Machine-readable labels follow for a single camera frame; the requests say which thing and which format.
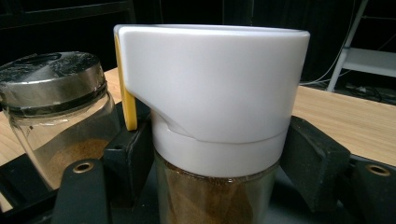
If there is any black cable bundle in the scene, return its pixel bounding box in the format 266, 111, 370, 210
342, 82, 396, 106

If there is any white-lidded jar with yellow tab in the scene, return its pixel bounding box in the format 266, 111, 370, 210
113, 23, 312, 224

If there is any glass jar with silver lid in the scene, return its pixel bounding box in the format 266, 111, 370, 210
0, 50, 122, 191

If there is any white cable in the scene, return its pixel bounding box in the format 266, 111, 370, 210
299, 0, 357, 87

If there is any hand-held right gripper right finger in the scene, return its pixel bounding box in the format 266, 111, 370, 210
278, 115, 352, 213

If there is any grey metal stand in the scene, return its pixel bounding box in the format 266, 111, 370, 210
326, 0, 396, 93

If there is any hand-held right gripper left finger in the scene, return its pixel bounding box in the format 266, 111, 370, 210
102, 98, 156, 209

